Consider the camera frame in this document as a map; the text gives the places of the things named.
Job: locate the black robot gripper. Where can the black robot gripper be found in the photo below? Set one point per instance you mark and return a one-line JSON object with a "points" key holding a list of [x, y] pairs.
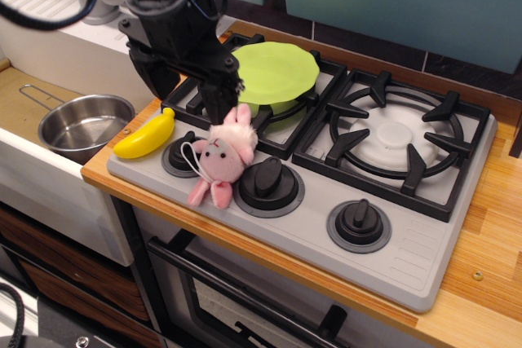
{"points": [[169, 37]]}

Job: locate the pink stuffed rabbit toy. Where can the pink stuffed rabbit toy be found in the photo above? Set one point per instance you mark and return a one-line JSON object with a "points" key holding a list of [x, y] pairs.
{"points": [[221, 159]]}

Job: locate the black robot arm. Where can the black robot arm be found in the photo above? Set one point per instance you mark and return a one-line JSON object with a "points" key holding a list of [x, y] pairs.
{"points": [[169, 38]]}

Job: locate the black left burner grate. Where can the black left burner grate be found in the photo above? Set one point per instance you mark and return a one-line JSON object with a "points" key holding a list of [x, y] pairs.
{"points": [[281, 126]]}

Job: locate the black burner grate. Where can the black burner grate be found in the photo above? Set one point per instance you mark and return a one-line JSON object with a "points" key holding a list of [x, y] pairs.
{"points": [[434, 189], [281, 126]]}

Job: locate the yellow plastic banana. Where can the yellow plastic banana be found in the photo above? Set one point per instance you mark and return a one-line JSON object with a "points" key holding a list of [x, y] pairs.
{"points": [[148, 138]]}

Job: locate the black left stove knob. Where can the black left stove knob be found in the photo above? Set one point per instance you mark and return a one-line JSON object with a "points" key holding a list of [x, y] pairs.
{"points": [[178, 160]]}

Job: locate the black stove knob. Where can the black stove knob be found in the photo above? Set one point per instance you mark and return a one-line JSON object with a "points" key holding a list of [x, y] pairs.
{"points": [[269, 189], [178, 160], [359, 227]]}

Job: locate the green plastic plate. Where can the green plastic plate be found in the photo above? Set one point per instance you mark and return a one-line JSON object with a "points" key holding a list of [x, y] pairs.
{"points": [[275, 72]]}

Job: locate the stainless steel pot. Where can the stainless steel pot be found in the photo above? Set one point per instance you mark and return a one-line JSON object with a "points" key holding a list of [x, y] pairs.
{"points": [[79, 128]]}

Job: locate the black middle stove knob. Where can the black middle stove knob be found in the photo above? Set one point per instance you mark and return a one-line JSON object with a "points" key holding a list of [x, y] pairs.
{"points": [[269, 189]]}

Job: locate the grey toy stove top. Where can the grey toy stove top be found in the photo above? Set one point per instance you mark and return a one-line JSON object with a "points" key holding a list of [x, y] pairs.
{"points": [[408, 270]]}

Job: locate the white right burner disc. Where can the white right burner disc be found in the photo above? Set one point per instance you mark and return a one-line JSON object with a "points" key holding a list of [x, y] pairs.
{"points": [[391, 130]]}

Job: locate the black right stove knob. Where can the black right stove knob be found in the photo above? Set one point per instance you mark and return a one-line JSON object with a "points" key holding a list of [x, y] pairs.
{"points": [[359, 227]]}

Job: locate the wooden drawer front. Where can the wooden drawer front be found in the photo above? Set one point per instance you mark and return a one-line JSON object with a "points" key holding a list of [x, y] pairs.
{"points": [[97, 289]]}

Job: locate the black right burner grate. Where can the black right burner grate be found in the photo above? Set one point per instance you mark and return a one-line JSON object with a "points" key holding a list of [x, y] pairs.
{"points": [[434, 189]]}

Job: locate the black oven door handle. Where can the black oven door handle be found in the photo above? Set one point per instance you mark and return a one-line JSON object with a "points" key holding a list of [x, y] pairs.
{"points": [[175, 254]]}

